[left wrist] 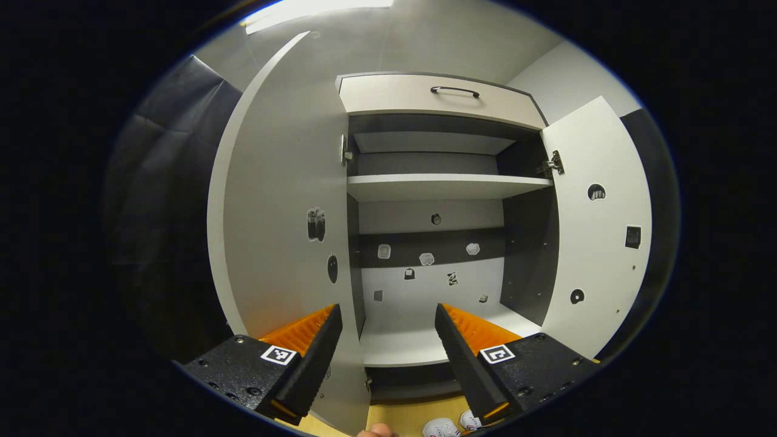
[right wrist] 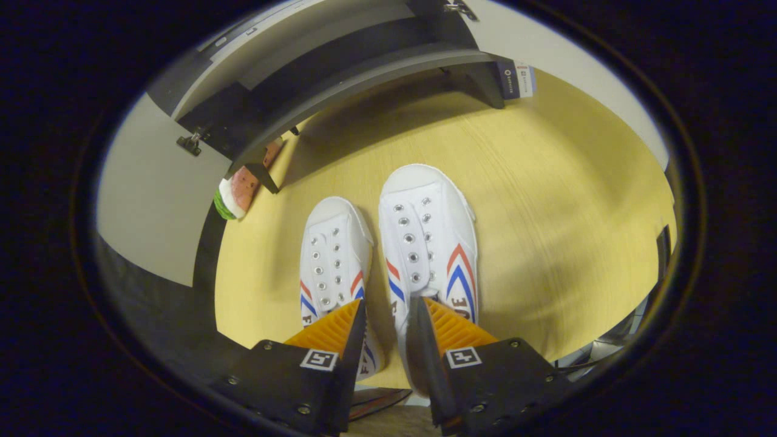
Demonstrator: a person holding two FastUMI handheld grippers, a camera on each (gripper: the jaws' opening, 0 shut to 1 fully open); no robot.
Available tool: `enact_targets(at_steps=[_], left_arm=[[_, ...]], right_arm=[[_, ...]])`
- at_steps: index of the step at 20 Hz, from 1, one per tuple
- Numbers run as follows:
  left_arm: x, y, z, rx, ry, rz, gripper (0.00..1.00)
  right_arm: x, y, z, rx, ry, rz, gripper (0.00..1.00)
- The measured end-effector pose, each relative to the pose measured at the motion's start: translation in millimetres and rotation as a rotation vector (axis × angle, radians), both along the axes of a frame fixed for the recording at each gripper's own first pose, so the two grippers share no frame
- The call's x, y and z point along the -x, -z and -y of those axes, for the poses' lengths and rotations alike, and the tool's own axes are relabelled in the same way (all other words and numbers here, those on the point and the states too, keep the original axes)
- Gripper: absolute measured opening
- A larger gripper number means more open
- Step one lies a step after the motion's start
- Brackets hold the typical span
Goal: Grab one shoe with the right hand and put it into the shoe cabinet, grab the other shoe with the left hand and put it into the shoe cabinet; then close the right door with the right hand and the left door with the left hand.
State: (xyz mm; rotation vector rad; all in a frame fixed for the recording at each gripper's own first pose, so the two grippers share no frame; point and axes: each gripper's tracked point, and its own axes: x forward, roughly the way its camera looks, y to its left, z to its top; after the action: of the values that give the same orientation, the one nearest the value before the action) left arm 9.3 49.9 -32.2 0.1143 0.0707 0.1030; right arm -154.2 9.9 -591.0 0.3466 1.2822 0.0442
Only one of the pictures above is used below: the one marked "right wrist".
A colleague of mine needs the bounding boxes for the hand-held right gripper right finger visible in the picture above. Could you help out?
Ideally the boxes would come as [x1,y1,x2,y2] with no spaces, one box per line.
[405,296,574,436]

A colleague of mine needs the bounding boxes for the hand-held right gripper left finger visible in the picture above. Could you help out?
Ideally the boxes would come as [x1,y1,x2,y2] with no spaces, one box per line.
[209,299,368,436]

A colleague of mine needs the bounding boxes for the white striped canvas shoe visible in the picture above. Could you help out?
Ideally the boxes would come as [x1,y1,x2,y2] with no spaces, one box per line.
[378,164,480,398]
[299,196,386,382]

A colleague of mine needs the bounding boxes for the white shoe cabinet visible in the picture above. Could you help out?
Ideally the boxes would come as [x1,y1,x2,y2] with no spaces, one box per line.
[146,0,507,195]

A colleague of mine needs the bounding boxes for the metal door hinge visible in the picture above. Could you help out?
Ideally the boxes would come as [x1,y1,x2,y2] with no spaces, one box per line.
[176,130,204,157]
[443,0,478,22]

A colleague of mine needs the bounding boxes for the watermelon slice toy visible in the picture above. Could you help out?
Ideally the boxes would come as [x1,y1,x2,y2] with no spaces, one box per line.
[212,138,286,220]

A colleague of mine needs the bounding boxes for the white book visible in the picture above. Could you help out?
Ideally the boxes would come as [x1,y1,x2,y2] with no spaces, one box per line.
[515,61,537,98]

